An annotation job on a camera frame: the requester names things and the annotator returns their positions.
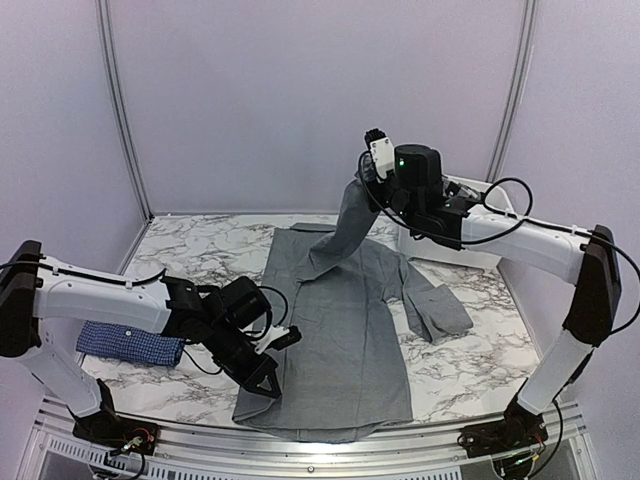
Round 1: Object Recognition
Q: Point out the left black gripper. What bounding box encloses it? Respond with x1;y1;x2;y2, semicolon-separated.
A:
204;319;282;400

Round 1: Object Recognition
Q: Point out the grey long sleeve shirt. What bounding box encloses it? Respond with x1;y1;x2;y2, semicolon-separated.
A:
232;181;473;443

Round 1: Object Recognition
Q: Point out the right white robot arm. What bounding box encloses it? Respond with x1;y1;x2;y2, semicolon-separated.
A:
358;137;621;448

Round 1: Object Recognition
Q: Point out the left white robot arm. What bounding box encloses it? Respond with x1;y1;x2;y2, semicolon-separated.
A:
1;241;285;445

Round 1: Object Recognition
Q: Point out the white plastic bin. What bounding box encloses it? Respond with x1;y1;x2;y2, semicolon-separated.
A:
397;172;519;269

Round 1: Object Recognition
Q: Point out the folded blue checkered shirt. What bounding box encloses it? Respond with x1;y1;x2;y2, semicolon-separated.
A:
76;321;186;368

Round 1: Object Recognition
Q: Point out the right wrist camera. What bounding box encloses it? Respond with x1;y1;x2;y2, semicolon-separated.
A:
364;129;395;181

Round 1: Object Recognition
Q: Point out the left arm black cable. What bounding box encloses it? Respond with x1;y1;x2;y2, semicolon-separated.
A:
0;259;291;376

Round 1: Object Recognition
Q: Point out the right aluminium wall post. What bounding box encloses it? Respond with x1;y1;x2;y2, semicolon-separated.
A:
486;0;539;182

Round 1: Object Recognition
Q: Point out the aluminium wall post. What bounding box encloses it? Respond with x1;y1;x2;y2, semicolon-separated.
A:
486;0;539;182
95;0;154;223

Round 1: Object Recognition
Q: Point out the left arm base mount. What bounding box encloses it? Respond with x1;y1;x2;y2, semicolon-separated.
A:
70;379;159;455

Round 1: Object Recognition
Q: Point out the aluminium front frame rail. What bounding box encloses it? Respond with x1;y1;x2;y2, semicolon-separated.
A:
19;394;601;480

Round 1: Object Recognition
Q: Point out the left aluminium wall post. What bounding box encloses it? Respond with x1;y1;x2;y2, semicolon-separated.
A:
95;0;154;223

